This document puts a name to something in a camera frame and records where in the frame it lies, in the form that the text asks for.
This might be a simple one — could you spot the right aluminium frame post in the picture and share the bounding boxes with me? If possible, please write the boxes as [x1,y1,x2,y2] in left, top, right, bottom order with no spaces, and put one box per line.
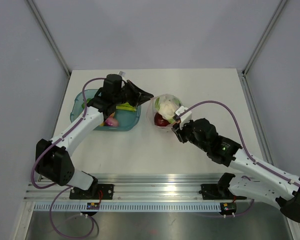
[242,0,290,78]

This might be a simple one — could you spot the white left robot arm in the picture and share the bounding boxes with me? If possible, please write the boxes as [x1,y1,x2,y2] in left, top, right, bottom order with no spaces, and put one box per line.
[30,74,153,199]

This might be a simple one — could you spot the dark red toy pepper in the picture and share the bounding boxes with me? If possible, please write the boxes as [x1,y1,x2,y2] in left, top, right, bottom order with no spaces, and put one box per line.
[154,112,175,127]

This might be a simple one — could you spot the left aluminium frame post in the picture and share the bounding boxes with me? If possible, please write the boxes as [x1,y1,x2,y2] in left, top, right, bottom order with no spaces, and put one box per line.
[25,0,72,78]

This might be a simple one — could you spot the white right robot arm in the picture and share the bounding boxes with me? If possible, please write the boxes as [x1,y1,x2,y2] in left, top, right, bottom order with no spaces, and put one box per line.
[172,118,300,223]

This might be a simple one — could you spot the aluminium mounting rail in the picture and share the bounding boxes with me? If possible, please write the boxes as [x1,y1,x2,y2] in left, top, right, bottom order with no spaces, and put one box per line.
[23,174,233,203]

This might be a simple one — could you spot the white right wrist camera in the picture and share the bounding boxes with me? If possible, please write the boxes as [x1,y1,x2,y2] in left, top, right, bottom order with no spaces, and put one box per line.
[173,105,192,125]

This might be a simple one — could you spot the white slotted cable duct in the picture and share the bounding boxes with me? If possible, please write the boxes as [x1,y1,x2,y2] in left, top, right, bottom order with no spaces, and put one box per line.
[33,202,221,213]

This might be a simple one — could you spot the green toy bell pepper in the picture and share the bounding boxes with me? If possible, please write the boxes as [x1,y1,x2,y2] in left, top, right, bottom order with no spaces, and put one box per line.
[81,98,91,109]

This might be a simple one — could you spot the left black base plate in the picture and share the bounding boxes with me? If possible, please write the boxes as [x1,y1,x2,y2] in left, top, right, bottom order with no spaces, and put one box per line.
[69,183,114,200]

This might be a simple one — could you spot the controller board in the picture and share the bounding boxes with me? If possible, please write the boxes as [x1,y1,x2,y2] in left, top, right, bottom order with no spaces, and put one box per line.
[219,202,237,216]
[86,202,100,210]

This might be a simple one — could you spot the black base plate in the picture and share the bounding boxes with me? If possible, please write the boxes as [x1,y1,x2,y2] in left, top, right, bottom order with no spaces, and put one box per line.
[198,183,247,200]
[69,183,114,200]

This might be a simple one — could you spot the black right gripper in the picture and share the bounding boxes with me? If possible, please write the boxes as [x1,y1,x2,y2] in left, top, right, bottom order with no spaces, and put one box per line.
[171,118,210,153]

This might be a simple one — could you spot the white toy cauliflower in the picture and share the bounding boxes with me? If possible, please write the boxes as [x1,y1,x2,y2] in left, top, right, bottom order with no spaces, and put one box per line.
[158,100,179,121]

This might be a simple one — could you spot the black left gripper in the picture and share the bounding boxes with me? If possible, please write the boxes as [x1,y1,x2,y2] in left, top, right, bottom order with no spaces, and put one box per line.
[113,80,153,108]

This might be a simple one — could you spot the purple toy onion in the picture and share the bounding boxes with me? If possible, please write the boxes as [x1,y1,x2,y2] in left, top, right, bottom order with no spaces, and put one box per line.
[104,117,120,128]

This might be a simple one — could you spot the clear zip top bag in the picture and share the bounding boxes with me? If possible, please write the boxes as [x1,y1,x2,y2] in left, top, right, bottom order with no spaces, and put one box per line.
[146,93,183,133]

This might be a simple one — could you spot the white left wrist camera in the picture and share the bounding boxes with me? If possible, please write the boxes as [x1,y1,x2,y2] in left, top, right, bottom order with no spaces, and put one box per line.
[118,71,126,81]

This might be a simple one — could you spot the teal plastic food tray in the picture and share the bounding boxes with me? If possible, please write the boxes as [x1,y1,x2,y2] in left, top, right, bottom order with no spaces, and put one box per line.
[70,92,142,132]

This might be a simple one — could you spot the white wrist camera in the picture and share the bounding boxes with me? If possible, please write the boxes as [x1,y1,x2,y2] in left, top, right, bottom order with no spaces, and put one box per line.
[118,71,126,81]
[173,105,192,125]

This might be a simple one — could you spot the right controller board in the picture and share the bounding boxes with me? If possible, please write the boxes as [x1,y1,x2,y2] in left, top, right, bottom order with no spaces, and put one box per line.
[219,202,237,216]

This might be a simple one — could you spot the left controller board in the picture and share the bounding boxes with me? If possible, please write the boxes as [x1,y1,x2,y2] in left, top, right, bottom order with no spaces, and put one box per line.
[86,202,100,210]

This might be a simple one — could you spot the aluminium frame post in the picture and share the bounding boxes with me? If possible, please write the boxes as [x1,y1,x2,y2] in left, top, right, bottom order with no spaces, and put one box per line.
[25,0,72,78]
[242,0,290,78]

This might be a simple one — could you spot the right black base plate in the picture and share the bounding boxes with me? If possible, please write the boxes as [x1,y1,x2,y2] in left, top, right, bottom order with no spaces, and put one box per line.
[198,183,247,200]

